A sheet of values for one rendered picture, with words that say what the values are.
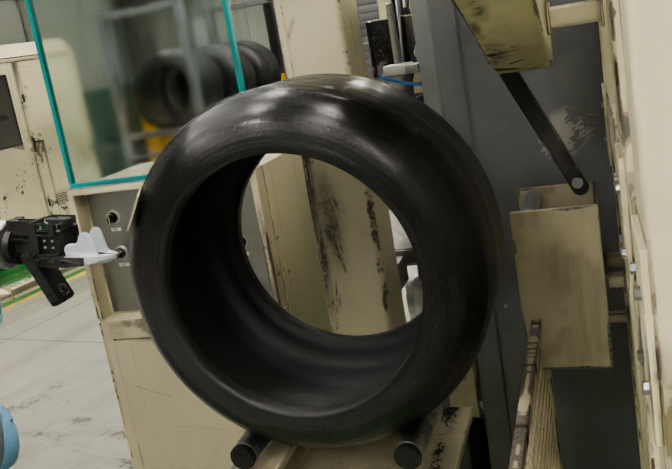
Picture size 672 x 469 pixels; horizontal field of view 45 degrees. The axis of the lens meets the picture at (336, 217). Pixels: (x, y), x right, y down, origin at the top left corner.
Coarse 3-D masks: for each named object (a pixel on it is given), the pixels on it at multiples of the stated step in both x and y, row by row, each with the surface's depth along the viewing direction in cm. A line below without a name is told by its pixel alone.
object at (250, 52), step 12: (252, 0) 585; (264, 0) 581; (276, 24) 583; (240, 48) 562; (252, 48) 564; (264, 48) 574; (240, 60) 533; (252, 60) 560; (264, 60) 563; (276, 60) 577; (252, 72) 540; (264, 72) 561; (276, 72) 573; (252, 84) 540; (264, 84) 563
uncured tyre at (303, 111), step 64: (192, 128) 124; (256, 128) 118; (320, 128) 116; (384, 128) 116; (448, 128) 131; (192, 192) 125; (384, 192) 115; (448, 192) 115; (192, 256) 154; (448, 256) 115; (192, 320) 148; (256, 320) 158; (448, 320) 117; (192, 384) 133; (256, 384) 147; (320, 384) 153; (384, 384) 124; (448, 384) 123
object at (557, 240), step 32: (544, 192) 158; (512, 224) 142; (544, 224) 141; (576, 224) 139; (544, 256) 142; (576, 256) 141; (544, 288) 144; (576, 288) 142; (544, 320) 145; (576, 320) 143; (608, 320) 142; (544, 352) 147; (576, 352) 145; (608, 352) 143
